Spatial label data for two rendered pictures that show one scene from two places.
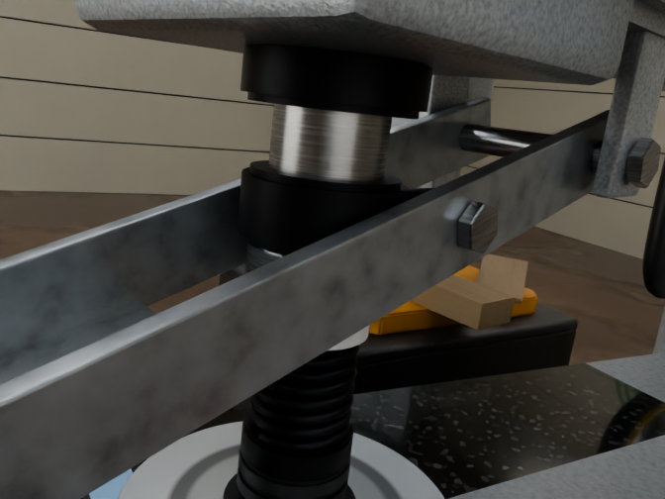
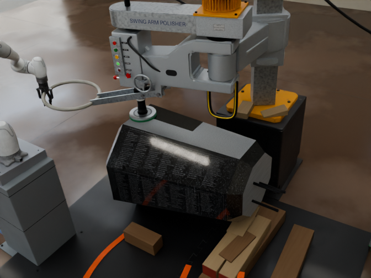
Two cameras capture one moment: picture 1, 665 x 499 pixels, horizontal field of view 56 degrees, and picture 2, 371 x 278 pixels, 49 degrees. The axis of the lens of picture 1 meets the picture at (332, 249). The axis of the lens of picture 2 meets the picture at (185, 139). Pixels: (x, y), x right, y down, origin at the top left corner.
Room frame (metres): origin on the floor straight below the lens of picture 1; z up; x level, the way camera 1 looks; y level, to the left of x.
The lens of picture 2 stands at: (-0.41, -2.68, 2.54)
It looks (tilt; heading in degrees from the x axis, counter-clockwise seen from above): 35 degrees down; 68
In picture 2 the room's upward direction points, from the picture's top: 4 degrees counter-clockwise
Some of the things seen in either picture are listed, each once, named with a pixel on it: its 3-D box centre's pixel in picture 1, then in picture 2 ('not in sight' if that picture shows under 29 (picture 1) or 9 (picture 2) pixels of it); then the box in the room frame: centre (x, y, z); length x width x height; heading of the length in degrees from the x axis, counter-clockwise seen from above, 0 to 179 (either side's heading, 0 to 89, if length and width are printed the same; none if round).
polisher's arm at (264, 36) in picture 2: not in sight; (254, 37); (1.20, -0.24, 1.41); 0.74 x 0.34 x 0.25; 29
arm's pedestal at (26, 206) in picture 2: not in sight; (28, 204); (-0.68, -0.06, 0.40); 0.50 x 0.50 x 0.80; 30
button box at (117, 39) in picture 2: not in sight; (117, 55); (0.21, -0.02, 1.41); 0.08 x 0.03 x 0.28; 135
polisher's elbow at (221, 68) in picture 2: not in sight; (221, 62); (0.81, -0.46, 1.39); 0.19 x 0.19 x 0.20
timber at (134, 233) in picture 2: not in sight; (143, 238); (0.06, -0.50, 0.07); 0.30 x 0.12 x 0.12; 122
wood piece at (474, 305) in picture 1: (453, 296); (244, 109); (1.14, -0.24, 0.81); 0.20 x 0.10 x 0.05; 42
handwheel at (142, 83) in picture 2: not in sight; (144, 81); (0.34, -0.16, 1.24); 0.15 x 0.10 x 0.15; 135
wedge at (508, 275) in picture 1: (502, 276); (274, 111); (1.33, -0.38, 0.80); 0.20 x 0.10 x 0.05; 163
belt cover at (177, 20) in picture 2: not in sight; (176, 20); (0.59, -0.24, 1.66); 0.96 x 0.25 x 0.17; 135
